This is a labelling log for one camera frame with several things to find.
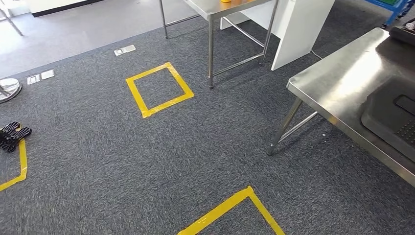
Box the open black foam case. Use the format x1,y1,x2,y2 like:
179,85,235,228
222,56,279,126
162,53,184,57
389,17,415,47

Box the large black moulded tray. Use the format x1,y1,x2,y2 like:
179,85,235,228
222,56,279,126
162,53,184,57
360,76,415,164

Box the blue metal cart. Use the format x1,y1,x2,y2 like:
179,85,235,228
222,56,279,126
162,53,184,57
365,0,415,29

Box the stainless steel workbench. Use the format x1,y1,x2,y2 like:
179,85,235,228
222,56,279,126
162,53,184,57
266,27,415,189

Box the black humanoid robot leg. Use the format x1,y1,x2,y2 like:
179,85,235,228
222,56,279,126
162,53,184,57
0,121,33,153

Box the long silver floor plate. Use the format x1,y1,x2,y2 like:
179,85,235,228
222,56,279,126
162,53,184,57
113,44,137,57

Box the grey metal stand leg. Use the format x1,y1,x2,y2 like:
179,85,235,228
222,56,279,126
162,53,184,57
0,5,24,37

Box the yellow floor tape square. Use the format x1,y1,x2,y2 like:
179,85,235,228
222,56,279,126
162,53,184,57
125,61,195,119
177,185,286,235

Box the chrome stanchion post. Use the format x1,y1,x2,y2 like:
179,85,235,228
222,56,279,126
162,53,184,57
0,77,23,104

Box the white panel desk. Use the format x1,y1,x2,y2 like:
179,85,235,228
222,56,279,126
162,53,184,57
220,0,337,71

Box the steel frame table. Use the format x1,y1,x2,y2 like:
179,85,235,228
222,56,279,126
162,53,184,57
158,0,280,90

